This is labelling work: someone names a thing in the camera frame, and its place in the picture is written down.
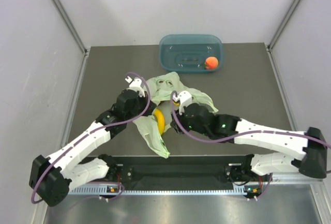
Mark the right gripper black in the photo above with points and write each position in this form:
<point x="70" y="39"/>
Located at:
<point x="180" y="119"/>

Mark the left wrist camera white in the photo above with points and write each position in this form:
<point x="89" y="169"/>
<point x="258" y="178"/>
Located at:
<point x="135" y="85"/>

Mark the teal plastic container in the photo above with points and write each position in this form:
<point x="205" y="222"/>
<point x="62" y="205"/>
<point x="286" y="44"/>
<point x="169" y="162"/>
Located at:
<point x="186" y="53"/>

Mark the left aluminium frame post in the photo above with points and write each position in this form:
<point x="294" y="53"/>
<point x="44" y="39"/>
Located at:
<point x="69" y="24"/>

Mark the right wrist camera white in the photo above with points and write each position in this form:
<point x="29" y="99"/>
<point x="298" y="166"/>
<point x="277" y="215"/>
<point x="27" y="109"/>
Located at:
<point x="185" y="99"/>

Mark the right aluminium frame post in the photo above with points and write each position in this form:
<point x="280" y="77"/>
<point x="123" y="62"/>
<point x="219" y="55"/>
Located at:
<point x="283" y="24"/>

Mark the aluminium frame post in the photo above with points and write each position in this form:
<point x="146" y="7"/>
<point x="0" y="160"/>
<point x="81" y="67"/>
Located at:
<point x="283" y="24"/>
<point x="69" y="24"/>

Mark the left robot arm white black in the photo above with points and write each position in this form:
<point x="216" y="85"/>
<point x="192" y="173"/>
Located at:
<point x="54" y="176"/>

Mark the light green plastic bag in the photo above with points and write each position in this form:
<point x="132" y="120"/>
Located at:
<point x="161" y="88"/>

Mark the orange peach fruit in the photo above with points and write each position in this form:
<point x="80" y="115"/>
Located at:
<point x="211" y="63"/>

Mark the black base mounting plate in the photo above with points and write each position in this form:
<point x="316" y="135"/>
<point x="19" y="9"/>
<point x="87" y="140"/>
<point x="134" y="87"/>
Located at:
<point x="152" y="173"/>

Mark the aluminium rail profile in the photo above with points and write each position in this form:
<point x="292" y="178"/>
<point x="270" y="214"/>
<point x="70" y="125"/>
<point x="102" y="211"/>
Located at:
<point x="293" y="179"/>

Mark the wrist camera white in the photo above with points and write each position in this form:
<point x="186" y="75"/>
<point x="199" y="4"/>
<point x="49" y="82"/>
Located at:
<point x="185" y="99"/>
<point x="135" y="85"/>

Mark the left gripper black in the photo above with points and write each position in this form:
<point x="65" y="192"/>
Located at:
<point x="150" y="108"/>

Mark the yellow banana fruit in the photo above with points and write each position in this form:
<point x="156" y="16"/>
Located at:
<point x="160" y="120"/>

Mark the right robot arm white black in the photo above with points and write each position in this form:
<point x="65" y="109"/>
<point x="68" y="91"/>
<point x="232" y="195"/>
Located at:
<point x="292" y="151"/>

